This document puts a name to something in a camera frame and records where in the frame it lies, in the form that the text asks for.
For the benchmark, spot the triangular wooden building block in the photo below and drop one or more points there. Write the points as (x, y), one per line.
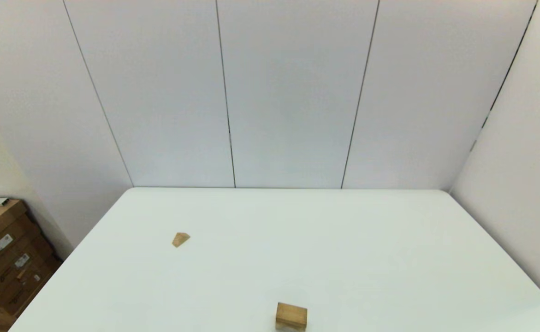
(180, 239)

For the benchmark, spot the rectangular wooden building block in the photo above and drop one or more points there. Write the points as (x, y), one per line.
(293, 310)

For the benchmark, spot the stacked cardboard boxes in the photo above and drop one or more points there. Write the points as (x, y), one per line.
(11, 272)

